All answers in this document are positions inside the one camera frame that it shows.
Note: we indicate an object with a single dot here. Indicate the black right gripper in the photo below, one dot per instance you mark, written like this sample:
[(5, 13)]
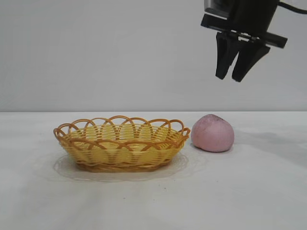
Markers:
[(251, 16)]

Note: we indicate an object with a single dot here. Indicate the pink peach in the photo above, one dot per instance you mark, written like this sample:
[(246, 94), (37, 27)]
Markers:
[(213, 134)]

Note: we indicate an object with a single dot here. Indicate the yellow woven wicker basket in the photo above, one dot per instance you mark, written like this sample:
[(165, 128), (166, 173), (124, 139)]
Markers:
[(120, 153)]

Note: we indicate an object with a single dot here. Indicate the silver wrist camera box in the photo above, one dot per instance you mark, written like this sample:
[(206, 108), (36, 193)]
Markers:
[(217, 8)]

